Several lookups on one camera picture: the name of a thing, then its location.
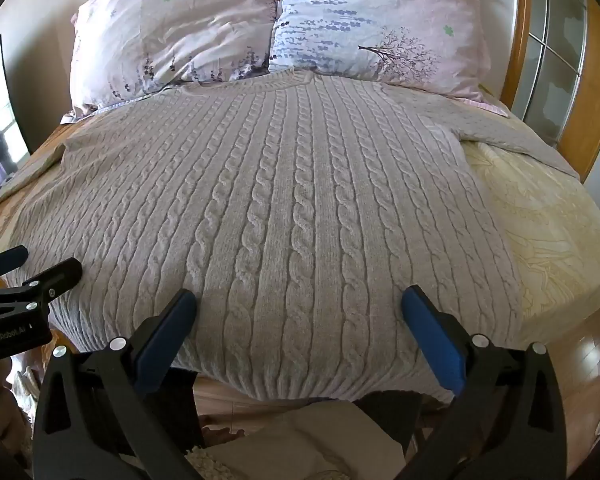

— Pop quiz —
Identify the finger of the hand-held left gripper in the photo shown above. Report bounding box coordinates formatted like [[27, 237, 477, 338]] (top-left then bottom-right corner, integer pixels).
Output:
[[0, 245, 29, 281], [0, 258, 84, 318]]

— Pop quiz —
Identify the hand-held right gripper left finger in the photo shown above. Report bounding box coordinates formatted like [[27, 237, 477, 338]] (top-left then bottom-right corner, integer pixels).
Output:
[[31, 288, 201, 480]]

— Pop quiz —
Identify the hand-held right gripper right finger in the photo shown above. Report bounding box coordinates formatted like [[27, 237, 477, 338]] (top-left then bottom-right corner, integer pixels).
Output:
[[401, 285, 573, 480]]

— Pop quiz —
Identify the grey cable-knit sweater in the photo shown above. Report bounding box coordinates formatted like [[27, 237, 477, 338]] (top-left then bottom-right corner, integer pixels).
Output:
[[0, 71, 581, 406]]

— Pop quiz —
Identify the pale yellow bed sheet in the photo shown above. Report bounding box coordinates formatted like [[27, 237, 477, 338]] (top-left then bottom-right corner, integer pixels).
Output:
[[0, 110, 600, 356]]

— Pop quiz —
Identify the beige cloth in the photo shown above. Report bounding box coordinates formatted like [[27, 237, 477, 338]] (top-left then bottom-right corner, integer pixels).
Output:
[[200, 400, 406, 480]]

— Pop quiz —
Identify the pink floral pillow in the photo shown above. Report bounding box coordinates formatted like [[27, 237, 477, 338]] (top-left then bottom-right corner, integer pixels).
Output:
[[60, 0, 281, 125]]

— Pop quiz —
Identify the wooden headboard with glass panels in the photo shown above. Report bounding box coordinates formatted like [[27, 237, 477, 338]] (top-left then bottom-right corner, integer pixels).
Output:
[[460, 0, 600, 183]]

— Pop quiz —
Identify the pink blue tree-print pillow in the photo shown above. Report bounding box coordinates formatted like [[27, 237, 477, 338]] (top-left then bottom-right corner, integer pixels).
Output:
[[267, 0, 511, 118]]

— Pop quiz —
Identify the dark framed wall panel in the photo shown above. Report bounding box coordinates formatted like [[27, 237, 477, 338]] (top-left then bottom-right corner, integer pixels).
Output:
[[0, 35, 31, 201]]

